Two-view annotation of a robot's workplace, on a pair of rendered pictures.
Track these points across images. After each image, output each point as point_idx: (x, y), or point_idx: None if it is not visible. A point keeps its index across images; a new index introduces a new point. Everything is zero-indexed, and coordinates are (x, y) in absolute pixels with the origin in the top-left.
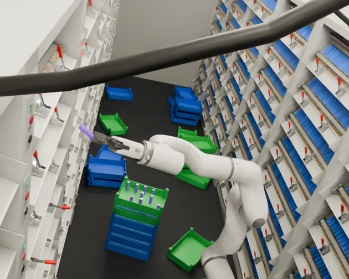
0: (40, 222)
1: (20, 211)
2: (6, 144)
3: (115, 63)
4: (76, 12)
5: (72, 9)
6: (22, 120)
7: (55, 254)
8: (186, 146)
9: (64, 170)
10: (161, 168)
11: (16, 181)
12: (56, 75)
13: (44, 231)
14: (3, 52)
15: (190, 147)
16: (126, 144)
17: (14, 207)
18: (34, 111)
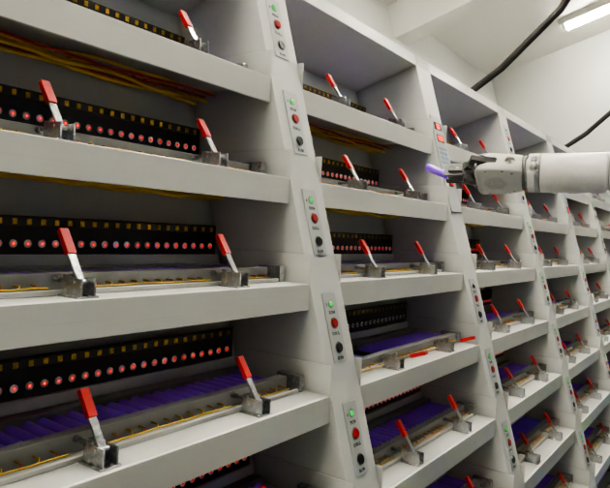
0: (381, 269)
1: (286, 126)
2: (253, 39)
3: None
4: (413, 86)
5: (374, 36)
6: (258, 6)
7: None
8: None
9: (472, 313)
10: (566, 176)
11: (267, 76)
12: None
13: (429, 358)
14: None
15: None
16: (489, 156)
17: (273, 113)
18: (288, 32)
